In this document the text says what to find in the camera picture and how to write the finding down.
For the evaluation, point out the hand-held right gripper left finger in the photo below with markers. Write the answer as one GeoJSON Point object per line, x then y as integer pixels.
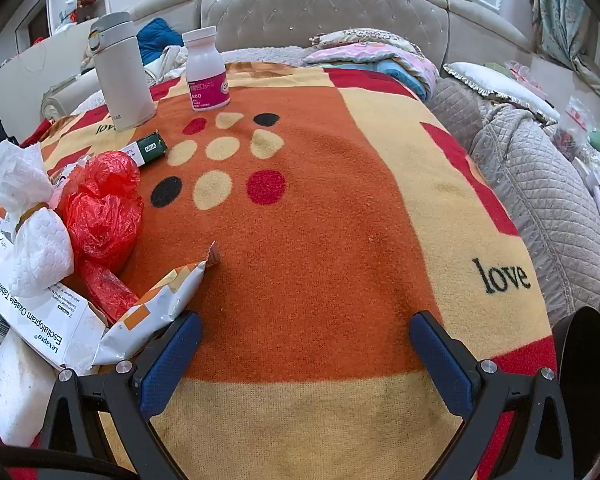
{"type": "Point", "coordinates": [172, 360]}

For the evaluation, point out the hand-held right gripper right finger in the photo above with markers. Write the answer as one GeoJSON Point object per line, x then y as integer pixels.
{"type": "Point", "coordinates": [440, 360]}

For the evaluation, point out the white medicine box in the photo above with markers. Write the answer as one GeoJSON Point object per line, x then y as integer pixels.
{"type": "Point", "coordinates": [45, 320]}

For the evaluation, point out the black trash bin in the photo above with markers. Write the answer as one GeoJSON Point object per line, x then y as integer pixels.
{"type": "Point", "coordinates": [587, 385]}

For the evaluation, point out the orange white snack wrapper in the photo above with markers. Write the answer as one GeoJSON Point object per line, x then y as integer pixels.
{"type": "Point", "coordinates": [150, 310]}

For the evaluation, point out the red packet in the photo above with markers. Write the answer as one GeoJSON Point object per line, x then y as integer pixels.
{"type": "Point", "coordinates": [107, 290]}

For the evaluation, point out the white foam block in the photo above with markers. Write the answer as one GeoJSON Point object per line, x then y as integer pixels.
{"type": "Point", "coordinates": [15, 390]}

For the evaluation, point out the red plastic bag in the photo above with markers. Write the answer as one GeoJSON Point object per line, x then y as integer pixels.
{"type": "Point", "coordinates": [105, 210]}

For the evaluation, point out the white paper towel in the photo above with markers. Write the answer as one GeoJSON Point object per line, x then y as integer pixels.
{"type": "Point", "coordinates": [40, 255]}

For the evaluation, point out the orange red printed blanket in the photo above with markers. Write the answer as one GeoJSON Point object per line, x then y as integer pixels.
{"type": "Point", "coordinates": [305, 220]}

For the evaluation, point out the grey quilted bedspread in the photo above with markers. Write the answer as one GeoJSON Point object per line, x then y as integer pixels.
{"type": "Point", "coordinates": [530, 185]}

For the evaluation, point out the green white small box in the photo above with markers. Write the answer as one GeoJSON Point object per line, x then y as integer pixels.
{"type": "Point", "coordinates": [150, 150]}

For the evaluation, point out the clear plastic bag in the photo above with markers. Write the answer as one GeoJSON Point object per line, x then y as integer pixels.
{"type": "Point", "coordinates": [575, 125]}

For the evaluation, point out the white frilled pillow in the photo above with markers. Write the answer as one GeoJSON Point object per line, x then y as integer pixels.
{"type": "Point", "coordinates": [495, 85]}

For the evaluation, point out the white thermos bottle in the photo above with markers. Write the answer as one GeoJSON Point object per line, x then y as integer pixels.
{"type": "Point", "coordinates": [120, 75]}

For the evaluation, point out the white pink-label pill bottle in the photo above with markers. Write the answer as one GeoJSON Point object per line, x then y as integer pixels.
{"type": "Point", "coordinates": [205, 70]}

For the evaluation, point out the white garment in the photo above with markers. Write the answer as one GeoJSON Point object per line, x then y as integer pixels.
{"type": "Point", "coordinates": [167, 62]}

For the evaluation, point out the folded pink blue blanket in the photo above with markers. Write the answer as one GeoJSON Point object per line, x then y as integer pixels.
{"type": "Point", "coordinates": [380, 62]}

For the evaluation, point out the white cabinet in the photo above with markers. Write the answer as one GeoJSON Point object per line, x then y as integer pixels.
{"type": "Point", "coordinates": [45, 65]}

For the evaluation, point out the blue garment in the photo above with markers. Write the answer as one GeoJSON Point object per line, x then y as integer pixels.
{"type": "Point", "coordinates": [155, 35]}

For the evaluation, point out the floral patterned pillow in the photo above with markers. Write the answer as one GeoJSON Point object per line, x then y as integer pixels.
{"type": "Point", "coordinates": [365, 37]}

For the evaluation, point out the beige tufted headboard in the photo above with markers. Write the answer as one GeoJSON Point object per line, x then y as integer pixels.
{"type": "Point", "coordinates": [320, 10]}

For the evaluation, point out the pale green curtain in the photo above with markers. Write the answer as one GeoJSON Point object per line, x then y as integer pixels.
{"type": "Point", "coordinates": [565, 10]}

